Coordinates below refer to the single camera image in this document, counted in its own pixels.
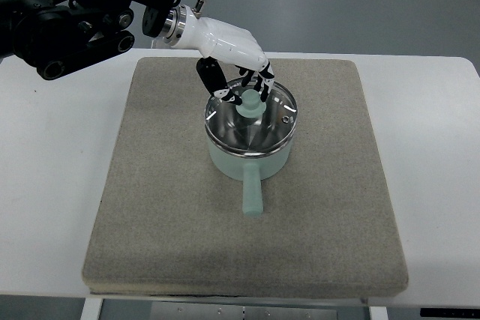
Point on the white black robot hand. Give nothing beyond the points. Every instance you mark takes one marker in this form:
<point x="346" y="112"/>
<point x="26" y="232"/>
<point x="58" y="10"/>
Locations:
<point x="219" y="42"/>

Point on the glass lid green knob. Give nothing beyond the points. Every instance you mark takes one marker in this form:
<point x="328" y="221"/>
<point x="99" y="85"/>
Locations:
<point x="255" y="128"/>

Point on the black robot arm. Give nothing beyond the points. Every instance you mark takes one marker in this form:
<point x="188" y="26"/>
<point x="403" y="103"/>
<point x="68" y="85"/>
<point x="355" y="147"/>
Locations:
<point x="58" y="37"/>

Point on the mint green saucepan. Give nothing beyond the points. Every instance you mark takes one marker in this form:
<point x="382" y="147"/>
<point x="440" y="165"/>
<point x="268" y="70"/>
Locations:
<point x="250" y="169"/>

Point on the grey fabric mat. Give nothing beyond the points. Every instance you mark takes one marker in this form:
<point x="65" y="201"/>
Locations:
<point x="170" y="223"/>

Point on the black control panel strip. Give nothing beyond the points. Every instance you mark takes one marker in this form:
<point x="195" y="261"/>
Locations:
<point x="450" y="313"/>

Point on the metal table frame bar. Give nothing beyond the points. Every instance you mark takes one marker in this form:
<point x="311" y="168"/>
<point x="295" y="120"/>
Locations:
<point x="164" y="310"/>

